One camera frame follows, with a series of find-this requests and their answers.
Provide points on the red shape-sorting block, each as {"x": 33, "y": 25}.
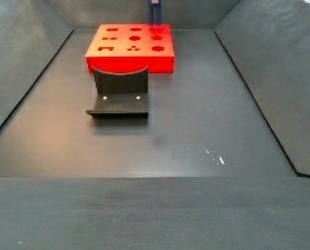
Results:
{"x": 128, "y": 47}

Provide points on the black curved holder bracket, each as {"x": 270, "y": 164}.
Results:
{"x": 121, "y": 93}

